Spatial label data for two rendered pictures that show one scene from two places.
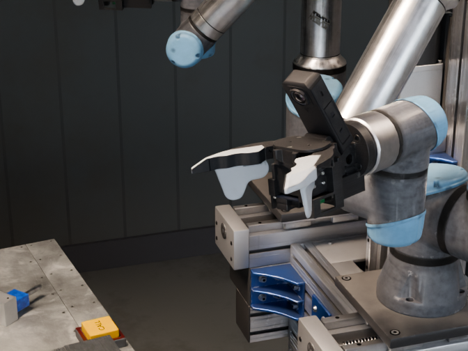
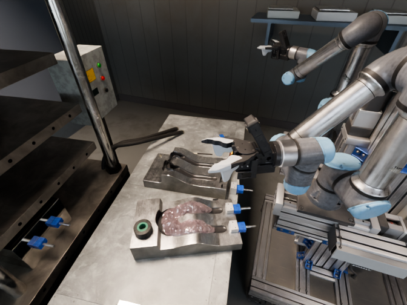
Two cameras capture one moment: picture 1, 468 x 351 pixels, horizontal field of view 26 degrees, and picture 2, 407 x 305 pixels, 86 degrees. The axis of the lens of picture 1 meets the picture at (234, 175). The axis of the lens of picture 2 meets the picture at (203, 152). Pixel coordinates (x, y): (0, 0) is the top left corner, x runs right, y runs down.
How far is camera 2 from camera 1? 0.73 m
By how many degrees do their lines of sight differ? 36
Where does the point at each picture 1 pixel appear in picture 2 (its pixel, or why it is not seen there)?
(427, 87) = (369, 120)
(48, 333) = not seen: hidden behind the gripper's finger
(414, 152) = (307, 164)
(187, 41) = (289, 75)
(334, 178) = (252, 166)
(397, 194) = (295, 176)
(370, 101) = (311, 129)
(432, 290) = (324, 200)
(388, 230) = (288, 186)
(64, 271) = (240, 132)
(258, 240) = not seen: hidden behind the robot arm
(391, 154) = (290, 163)
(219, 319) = not seen: hidden behind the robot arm
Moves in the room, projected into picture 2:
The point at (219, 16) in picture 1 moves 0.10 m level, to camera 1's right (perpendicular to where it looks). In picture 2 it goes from (303, 69) to (322, 73)
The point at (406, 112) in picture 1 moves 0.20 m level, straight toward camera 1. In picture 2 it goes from (310, 146) to (265, 184)
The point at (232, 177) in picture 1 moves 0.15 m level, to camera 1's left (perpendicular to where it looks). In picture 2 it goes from (218, 148) to (179, 131)
